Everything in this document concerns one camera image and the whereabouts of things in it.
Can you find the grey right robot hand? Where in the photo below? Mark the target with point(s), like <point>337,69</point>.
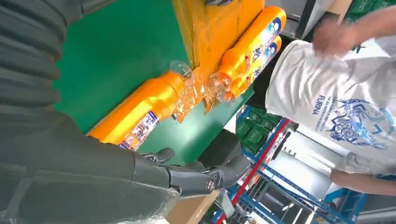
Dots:
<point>62,154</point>

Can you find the ribbed grey right arm sleeve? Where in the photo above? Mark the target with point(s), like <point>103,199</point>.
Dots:
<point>28,55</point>

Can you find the green table mat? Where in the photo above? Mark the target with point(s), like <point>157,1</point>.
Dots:
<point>117,49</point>

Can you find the brown cardboard box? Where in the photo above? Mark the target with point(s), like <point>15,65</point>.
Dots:
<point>191,208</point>

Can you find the green plastic crate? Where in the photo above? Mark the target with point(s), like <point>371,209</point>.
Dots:
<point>255,139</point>
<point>266,119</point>

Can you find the red upright pole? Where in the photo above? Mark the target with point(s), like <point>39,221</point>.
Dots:
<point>256,167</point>

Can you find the yellow plastic sheet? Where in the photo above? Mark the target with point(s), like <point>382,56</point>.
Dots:
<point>216,28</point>

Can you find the person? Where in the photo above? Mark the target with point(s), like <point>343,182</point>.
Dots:
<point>334,92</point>

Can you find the person's hand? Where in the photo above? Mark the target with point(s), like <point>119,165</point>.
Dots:
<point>334,38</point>

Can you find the blue metal shelf frame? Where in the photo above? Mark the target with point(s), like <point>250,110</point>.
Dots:
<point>278,188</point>

